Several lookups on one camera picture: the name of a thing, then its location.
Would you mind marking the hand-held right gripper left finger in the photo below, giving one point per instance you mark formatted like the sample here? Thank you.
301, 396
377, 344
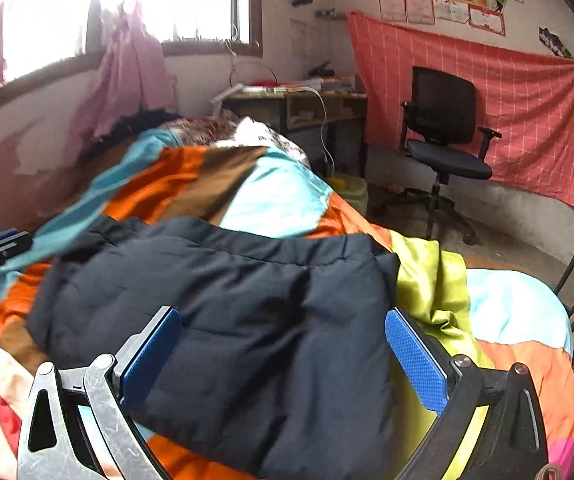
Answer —
149, 355

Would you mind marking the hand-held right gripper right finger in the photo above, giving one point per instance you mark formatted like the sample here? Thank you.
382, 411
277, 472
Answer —
417, 360

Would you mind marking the wooden desk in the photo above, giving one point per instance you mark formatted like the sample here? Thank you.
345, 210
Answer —
307, 105

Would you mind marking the dark navy padded jacket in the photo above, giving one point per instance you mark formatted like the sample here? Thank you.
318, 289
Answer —
247, 320

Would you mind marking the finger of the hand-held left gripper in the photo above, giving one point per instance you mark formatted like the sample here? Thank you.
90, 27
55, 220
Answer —
2, 250

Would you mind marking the floral quilt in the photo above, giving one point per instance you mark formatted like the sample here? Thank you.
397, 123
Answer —
237, 132

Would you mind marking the black office chair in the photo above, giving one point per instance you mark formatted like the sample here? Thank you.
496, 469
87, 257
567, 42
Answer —
442, 130

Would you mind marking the yellow-green bin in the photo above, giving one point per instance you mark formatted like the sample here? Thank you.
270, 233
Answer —
352, 192

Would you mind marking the window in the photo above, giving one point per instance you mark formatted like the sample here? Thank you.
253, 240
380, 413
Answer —
117, 5

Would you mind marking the red checked wall cloth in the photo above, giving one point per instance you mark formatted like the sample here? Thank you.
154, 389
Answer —
507, 100

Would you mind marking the pink curtain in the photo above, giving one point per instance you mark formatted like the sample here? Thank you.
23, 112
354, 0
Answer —
127, 70

